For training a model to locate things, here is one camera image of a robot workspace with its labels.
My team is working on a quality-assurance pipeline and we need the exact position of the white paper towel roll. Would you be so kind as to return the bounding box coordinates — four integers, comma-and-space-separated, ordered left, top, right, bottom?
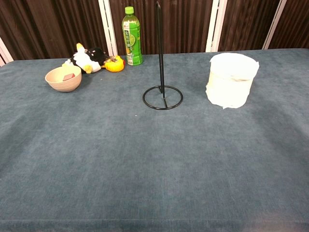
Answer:
205, 52, 260, 110

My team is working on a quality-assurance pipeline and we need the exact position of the blue-grey table cloth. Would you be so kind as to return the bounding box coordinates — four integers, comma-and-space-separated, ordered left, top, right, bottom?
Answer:
0, 48, 309, 232

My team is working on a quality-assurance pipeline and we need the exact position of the yellow rubber duck toy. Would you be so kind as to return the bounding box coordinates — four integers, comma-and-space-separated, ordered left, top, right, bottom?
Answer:
100, 55, 126, 73

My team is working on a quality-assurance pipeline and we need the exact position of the green tea bottle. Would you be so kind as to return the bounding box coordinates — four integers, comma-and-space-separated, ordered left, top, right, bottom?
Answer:
121, 6, 143, 66

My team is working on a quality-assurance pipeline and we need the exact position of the black and white plush toy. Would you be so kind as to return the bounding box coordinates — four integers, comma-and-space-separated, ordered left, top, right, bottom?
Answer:
61, 43, 110, 74

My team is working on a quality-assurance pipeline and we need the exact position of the beige ribbed bowl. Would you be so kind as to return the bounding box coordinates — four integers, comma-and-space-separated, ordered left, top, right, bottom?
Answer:
44, 65, 83, 93

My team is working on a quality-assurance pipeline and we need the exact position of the black metal towel holder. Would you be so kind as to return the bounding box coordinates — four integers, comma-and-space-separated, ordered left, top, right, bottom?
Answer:
142, 0, 184, 111

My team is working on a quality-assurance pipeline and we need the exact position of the white partition frame post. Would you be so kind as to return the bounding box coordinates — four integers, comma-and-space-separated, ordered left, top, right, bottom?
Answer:
0, 36, 14, 68
262, 0, 288, 50
98, 0, 118, 57
205, 0, 228, 53

